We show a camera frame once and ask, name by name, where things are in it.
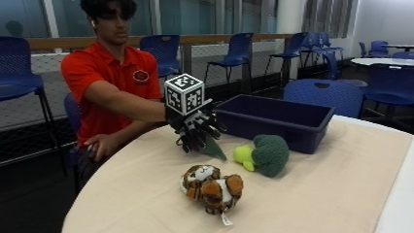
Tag green broccoli plush toy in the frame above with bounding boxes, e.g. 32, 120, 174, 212
233, 134, 291, 179

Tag navy blue plastic bin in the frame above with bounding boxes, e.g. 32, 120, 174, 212
213, 93, 336, 155

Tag brown tiger plush toy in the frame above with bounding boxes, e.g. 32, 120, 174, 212
178, 163, 246, 227

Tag blue plastic chair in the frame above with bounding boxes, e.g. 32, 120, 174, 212
203, 32, 254, 95
282, 79, 364, 119
300, 31, 346, 81
358, 40, 391, 59
138, 34, 182, 80
262, 31, 310, 85
0, 35, 69, 178
360, 63, 414, 130

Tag round white table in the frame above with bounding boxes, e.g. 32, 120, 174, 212
348, 56, 414, 68
382, 44, 414, 52

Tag white cube with black markers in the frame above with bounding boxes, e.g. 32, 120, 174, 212
162, 73, 206, 117

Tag green pointed plush toy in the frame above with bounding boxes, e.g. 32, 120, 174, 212
198, 135, 229, 162

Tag the person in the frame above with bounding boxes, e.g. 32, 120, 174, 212
59, 0, 173, 192

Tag wooden railing with mesh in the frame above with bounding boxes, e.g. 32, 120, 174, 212
24, 33, 295, 95

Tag beige tablecloth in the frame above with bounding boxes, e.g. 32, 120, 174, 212
61, 118, 414, 233

